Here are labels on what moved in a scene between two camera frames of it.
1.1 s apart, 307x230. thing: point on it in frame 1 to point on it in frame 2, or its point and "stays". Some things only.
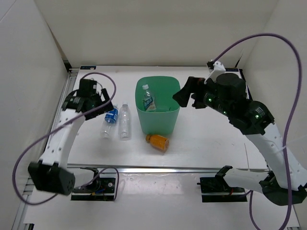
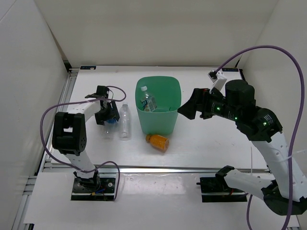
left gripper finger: (104, 96) to (115, 111)
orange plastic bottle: (160, 143) stays
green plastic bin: (163, 120) stays
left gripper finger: (104, 109) to (100, 117)
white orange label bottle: (149, 101) stays
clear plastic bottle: (124, 122) stays
